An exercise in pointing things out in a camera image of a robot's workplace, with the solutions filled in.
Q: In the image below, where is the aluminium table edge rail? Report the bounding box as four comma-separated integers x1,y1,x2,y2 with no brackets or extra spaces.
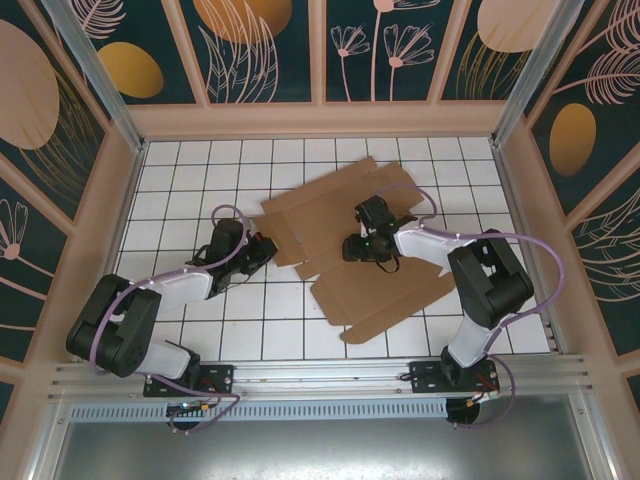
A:
489,142,569,355
74,139,149,364

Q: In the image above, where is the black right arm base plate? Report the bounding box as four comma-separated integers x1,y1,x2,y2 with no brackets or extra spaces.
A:
408,360,501,396

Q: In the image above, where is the aluminium frame rail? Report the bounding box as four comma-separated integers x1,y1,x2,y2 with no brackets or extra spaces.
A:
47,354,596,401

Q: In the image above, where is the brown cardboard box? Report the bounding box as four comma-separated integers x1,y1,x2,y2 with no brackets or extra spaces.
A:
249,156,454,346

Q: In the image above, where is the grey metal sheet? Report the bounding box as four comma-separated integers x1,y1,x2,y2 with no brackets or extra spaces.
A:
29,394,614,480

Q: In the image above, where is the slotted grey cable duct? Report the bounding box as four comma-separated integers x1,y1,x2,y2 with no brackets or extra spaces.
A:
69,398,449,421

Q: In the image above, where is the aluminium corner post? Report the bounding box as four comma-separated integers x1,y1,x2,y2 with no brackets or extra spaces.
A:
488,0,601,151
39,0,149,155

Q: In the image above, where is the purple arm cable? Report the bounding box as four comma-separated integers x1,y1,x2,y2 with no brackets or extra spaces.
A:
375,182,568,430
92,203,251,435

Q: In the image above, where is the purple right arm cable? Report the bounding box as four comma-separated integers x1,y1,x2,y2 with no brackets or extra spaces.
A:
375,182,568,430

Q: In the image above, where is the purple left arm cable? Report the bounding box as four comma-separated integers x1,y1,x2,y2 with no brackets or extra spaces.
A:
92,203,251,435

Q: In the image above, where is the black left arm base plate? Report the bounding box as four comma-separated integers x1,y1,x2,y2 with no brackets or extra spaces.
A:
143,364,236,399

